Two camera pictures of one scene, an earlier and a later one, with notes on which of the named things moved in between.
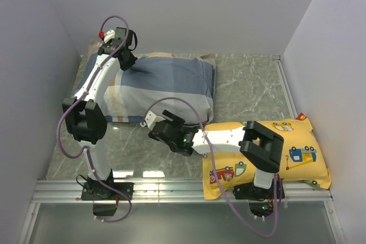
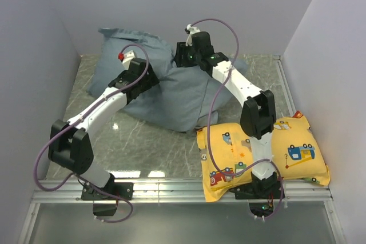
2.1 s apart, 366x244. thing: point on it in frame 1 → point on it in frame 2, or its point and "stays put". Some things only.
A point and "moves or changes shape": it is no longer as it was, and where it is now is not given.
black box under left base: (104, 210) stays put
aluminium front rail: (170, 192) stays put
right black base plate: (250, 192) stays put
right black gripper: (178, 122) → (180, 50)
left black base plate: (95, 190) stays put
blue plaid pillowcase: (182, 84) moves or changes shape
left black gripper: (131, 62) → (151, 80)
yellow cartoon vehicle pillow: (303, 160) stays put
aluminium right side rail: (287, 91) stays put
